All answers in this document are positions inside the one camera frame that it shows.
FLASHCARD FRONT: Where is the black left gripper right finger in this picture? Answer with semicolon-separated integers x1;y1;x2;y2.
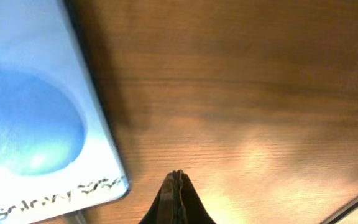
177;170;216;224

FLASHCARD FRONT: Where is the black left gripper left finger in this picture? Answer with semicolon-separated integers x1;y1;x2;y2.
140;171;178;224

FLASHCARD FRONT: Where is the black table edge rail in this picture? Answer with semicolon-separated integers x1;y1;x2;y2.
320;196;358;224

